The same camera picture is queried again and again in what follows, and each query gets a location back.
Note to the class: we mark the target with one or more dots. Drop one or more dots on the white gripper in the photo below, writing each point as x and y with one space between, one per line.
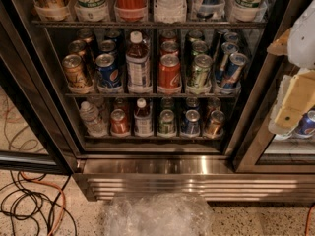
303 38

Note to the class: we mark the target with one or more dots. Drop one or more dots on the blue pepsi can front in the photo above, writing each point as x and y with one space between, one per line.
108 71

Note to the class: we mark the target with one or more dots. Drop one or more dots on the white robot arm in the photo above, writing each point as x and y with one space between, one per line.
301 42

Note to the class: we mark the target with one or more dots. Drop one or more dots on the blue can right compartment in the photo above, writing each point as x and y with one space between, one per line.
306 126

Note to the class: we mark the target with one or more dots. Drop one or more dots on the blue red bull can front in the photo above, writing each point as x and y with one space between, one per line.
237 61

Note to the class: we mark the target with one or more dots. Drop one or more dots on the red bull can second row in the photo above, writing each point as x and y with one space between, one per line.
226 50

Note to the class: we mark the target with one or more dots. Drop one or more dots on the gold can bottom shelf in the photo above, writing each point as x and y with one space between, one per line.
214 123

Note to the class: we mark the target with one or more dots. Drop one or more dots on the green soda can front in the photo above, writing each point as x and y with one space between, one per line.
199 71

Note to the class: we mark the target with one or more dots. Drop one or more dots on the blue can bottom shelf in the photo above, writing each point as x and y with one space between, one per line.
190 123

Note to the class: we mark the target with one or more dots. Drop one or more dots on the green can second row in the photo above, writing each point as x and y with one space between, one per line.
199 47

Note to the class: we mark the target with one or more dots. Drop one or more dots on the red coca-cola can front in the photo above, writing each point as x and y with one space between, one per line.
169 71

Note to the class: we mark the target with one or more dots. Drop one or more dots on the blue bottle top shelf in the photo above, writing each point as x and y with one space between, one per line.
207 9

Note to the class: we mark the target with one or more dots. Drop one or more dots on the green can bottom shelf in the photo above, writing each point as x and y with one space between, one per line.
166 122

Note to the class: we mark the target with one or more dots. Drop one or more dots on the tea bottle bottom shelf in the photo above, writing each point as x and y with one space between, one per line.
143 118

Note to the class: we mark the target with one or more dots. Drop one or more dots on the clear water bottle top shelf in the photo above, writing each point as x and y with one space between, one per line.
170 11

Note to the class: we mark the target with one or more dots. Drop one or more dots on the iced tea bottle middle shelf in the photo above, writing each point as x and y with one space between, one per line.
138 61

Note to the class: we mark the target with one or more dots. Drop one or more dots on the red can bottom shelf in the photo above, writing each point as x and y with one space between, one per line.
119 122

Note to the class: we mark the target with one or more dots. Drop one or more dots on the coca-cola bottle top shelf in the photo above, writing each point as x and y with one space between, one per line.
130 10

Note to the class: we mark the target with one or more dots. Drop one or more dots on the blue pepsi can second row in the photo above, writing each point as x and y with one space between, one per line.
108 47

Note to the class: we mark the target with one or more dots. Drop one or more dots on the water bottle bottom shelf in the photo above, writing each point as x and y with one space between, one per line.
91 118

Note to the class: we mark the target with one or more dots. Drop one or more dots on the gold can second row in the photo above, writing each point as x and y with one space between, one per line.
81 48

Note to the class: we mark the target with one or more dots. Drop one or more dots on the gold soda can front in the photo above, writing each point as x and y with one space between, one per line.
76 71

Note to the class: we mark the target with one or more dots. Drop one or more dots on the white green bottle top right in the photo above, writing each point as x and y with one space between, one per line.
247 10

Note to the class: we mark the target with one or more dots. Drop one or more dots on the white green bottle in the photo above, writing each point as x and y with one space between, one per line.
247 10
91 10

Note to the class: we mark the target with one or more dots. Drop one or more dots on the crumpled clear plastic wrap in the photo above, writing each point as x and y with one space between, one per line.
166 214

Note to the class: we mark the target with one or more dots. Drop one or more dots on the white green bottle top left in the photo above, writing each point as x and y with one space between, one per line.
91 10

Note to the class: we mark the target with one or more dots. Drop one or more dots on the brown bottle top left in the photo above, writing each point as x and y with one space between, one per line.
55 10

